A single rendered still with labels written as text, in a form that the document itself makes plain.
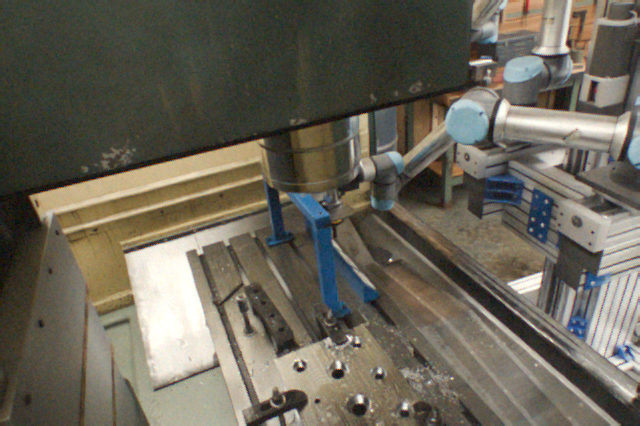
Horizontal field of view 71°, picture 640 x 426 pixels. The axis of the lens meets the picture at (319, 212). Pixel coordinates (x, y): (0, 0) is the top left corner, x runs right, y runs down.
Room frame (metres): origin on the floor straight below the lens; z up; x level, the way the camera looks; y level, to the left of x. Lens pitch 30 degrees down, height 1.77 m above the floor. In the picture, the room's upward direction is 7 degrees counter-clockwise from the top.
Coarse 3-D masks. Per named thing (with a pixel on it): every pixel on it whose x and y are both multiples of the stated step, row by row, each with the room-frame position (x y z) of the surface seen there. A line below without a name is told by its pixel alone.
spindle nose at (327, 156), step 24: (264, 144) 0.61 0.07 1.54; (288, 144) 0.58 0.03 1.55; (312, 144) 0.58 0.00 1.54; (336, 144) 0.59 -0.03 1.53; (264, 168) 0.62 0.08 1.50; (288, 168) 0.59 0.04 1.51; (312, 168) 0.58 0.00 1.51; (336, 168) 0.59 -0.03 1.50; (288, 192) 0.59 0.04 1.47; (312, 192) 0.58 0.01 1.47
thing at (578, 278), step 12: (564, 264) 1.02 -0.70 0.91; (576, 264) 0.98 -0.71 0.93; (636, 264) 1.01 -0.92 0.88; (564, 276) 1.01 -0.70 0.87; (576, 276) 0.97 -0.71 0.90; (588, 276) 0.96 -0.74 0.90; (600, 276) 0.97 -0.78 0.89; (612, 276) 0.99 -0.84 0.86; (576, 288) 0.96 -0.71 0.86; (588, 288) 0.96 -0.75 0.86
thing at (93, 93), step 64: (0, 0) 0.44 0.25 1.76; (64, 0) 0.45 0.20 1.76; (128, 0) 0.47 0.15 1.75; (192, 0) 0.49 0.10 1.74; (256, 0) 0.51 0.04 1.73; (320, 0) 0.54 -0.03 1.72; (384, 0) 0.57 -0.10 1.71; (448, 0) 0.60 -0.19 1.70; (0, 64) 0.43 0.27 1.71; (64, 64) 0.45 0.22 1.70; (128, 64) 0.46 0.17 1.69; (192, 64) 0.49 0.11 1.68; (256, 64) 0.51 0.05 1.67; (320, 64) 0.54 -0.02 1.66; (384, 64) 0.56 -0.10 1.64; (448, 64) 0.60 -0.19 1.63; (0, 128) 0.42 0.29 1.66; (64, 128) 0.44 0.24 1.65; (128, 128) 0.46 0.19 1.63; (192, 128) 0.48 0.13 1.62; (256, 128) 0.50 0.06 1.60; (0, 192) 0.41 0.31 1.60
